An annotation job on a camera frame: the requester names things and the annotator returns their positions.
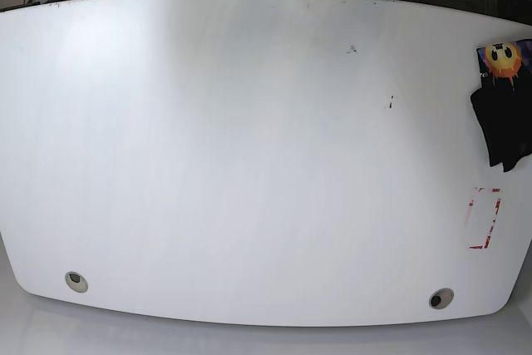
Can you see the left table grommet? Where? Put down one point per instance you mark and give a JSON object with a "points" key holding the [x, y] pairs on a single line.
{"points": [[76, 282]]}

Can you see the red tape marking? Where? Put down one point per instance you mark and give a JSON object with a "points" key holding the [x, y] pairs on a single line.
{"points": [[481, 217]]}

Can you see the right table grommet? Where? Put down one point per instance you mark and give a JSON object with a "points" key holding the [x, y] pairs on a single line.
{"points": [[441, 298]]}

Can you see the black graphic t-shirt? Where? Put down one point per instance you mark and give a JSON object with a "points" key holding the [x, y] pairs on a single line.
{"points": [[502, 105]]}

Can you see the table grommet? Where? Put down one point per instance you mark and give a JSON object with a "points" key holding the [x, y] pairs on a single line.
{"points": [[441, 298], [76, 282]]}

